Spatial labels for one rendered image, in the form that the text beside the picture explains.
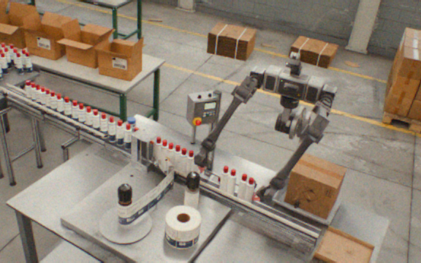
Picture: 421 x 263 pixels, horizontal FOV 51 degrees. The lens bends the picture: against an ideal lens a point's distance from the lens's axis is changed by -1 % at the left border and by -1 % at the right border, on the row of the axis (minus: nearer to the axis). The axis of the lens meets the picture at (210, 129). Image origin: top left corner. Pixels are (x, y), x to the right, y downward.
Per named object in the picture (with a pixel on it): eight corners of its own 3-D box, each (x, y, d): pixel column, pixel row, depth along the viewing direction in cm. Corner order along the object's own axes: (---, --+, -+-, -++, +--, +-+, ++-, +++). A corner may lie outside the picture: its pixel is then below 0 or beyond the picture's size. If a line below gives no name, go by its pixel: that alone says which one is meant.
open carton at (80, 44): (55, 65, 444) (51, 30, 424) (85, 46, 486) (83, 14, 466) (93, 75, 433) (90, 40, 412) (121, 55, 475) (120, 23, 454)
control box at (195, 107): (186, 119, 290) (187, 93, 280) (209, 115, 297) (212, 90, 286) (191, 127, 283) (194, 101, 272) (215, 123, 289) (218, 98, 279)
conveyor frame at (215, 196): (104, 147, 332) (104, 142, 329) (114, 141, 340) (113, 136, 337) (314, 246, 269) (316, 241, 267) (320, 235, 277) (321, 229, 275)
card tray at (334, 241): (313, 256, 263) (314, 251, 261) (327, 229, 282) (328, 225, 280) (362, 280, 252) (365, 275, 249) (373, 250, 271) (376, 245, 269)
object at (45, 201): (6, 204, 278) (5, 201, 277) (137, 115, 375) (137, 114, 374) (327, 396, 198) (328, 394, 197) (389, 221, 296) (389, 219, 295)
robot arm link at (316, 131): (333, 122, 247) (318, 112, 248) (319, 142, 251) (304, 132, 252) (331, 108, 289) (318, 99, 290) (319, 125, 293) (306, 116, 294)
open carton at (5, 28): (-15, 47, 464) (-22, 12, 443) (13, 33, 500) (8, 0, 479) (16, 54, 456) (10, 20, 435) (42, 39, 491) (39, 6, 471)
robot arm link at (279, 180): (324, 132, 255) (308, 122, 255) (324, 136, 249) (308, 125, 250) (283, 187, 272) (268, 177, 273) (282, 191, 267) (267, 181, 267)
